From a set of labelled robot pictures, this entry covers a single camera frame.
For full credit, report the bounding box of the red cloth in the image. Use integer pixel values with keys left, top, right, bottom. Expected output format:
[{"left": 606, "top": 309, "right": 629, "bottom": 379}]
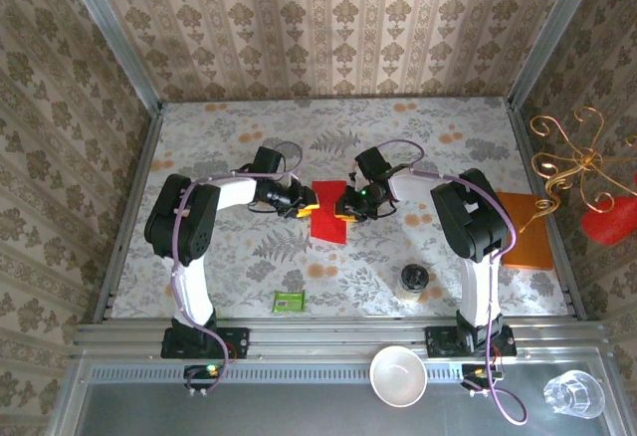
[{"left": 310, "top": 179, "right": 349, "bottom": 246}]

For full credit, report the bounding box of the floral tablecloth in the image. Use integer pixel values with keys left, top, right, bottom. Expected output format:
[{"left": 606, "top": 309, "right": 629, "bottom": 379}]
[{"left": 109, "top": 97, "right": 571, "bottom": 319}]

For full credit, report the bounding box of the jar with black lid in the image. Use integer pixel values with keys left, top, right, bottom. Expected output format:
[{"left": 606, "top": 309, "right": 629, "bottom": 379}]
[{"left": 397, "top": 263, "right": 430, "bottom": 303}]

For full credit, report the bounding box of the green packet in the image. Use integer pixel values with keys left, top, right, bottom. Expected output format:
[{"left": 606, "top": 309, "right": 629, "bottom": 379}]
[{"left": 272, "top": 290, "right": 307, "bottom": 314}]

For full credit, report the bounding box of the white bowl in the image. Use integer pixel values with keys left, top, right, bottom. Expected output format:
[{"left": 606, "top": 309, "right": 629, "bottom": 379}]
[{"left": 368, "top": 344, "right": 429, "bottom": 407}]

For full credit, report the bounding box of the orange wooden board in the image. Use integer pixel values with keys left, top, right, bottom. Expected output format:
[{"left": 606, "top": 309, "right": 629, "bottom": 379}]
[{"left": 496, "top": 191, "right": 555, "bottom": 272}]

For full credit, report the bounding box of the small black connector board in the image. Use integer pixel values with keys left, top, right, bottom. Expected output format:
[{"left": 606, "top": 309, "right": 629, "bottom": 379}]
[
  {"left": 183, "top": 363, "right": 224, "bottom": 398},
  {"left": 460, "top": 361, "right": 505, "bottom": 398}
]

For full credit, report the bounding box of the red heart ornament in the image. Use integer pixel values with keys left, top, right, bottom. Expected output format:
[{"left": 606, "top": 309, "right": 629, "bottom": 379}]
[{"left": 580, "top": 171, "right": 637, "bottom": 247}]

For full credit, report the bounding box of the clear glass cup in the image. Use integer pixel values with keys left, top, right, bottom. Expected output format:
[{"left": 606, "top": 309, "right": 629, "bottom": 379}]
[{"left": 541, "top": 368, "right": 607, "bottom": 421}]

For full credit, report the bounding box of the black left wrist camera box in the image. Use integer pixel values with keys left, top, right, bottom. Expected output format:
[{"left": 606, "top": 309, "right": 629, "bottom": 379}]
[{"left": 251, "top": 145, "right": 288, "bottom": 176}]

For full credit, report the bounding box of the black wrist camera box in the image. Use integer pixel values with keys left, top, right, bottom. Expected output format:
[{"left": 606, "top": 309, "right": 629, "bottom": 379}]
[
  {"left": 353, "top": 146, "right": 392, "bottom": 183},
  {"left": 251, "top": 145, "right": 288, "bottom": 176}
]

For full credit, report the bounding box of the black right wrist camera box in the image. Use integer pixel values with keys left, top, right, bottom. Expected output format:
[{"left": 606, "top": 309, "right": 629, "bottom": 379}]
[{"left": 353, "top": 146, "right": 392, "bottom": 183}]

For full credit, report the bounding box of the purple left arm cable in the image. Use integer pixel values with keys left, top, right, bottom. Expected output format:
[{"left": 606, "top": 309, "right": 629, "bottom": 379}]
[{"left": 169, "top": 140, "right": 305, "bottom": 398}]

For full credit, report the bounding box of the long aluminium base rail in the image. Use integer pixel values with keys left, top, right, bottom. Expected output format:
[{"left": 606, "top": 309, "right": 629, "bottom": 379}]
[{"left": 72, "top": 319, "right": 611, "bottom": 361}]

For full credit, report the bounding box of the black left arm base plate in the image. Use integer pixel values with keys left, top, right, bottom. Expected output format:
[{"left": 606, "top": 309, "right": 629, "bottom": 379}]
[{"left": 160, "top": 327, "right": 250, "bottom": 360}]

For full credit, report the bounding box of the aluminium side rail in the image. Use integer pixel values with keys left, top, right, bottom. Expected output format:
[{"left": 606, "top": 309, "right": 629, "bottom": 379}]
[
  {"left": 505, "top": 100, "right": 589, "bottom": 321},
  {"left": 93, "top": 105, "right": 164, "bottom": 326}
]

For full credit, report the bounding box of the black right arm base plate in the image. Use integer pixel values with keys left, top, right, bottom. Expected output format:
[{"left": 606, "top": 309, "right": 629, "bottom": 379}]
[{"left": 425, "top": 325, "right": 518, "bottom": 358}]

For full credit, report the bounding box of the grey slotted cable duct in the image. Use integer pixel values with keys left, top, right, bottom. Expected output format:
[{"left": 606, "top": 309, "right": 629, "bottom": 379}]
[{"left": 87, "top": 363, "right": 482, "bottom": 385}]

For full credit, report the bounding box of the gold wire ornament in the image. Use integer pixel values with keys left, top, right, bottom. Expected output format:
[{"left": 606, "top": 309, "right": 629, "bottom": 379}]
[{"left": 529, "top": 106, "right": 637, "bottom": 222}]

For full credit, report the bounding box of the aluminium frame post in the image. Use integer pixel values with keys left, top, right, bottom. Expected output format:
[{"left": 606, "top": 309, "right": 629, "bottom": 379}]
[
  {"left": 55, "top": 0, "right": 164, "bottom": 113},
  {"left": 507, "top": 0, "right": 612, "bottom": 109}
]

